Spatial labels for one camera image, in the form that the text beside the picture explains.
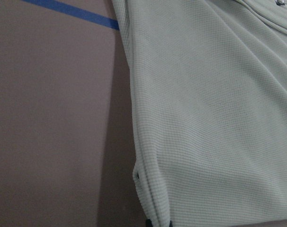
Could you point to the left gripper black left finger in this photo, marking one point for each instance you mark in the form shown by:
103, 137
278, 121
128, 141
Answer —
148, 223

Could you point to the olive green long-sleeve shirt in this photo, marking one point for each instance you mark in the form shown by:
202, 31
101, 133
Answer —
208, 82

